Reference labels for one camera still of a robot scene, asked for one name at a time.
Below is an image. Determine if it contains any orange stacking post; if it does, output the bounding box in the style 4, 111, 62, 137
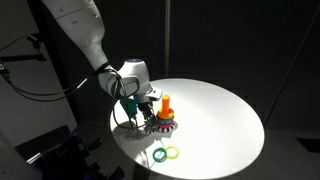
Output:
162, 94, 170, 115

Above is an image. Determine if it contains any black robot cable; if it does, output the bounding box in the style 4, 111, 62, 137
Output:
0, 63, 148, 132

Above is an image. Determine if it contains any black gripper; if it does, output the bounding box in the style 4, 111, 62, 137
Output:
138, 102, 157, 126

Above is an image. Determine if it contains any blue stacked ring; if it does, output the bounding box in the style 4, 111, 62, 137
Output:
156, 116, 175, 125

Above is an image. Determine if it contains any yellow green ring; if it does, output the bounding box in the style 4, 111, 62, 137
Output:
164, 145, 180, 160

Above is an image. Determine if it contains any yellow stacked ring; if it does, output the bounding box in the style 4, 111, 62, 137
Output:
157, 107, 175, 120

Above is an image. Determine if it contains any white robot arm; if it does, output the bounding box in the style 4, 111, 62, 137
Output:
41, 0, 162, 125

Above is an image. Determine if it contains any small black white ring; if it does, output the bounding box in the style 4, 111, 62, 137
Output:
143, 122, 158, 134

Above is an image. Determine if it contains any black camera stand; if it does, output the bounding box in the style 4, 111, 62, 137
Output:
0, 33, 48, 84

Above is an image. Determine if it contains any red stacked ring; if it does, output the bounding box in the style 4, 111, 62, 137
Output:
156, 120, 176, 129

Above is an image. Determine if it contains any green wrist camera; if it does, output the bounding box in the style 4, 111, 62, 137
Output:
120, 99, 137, 117

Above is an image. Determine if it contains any black white base ring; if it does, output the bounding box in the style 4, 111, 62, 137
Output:
155, 121, 178, 134

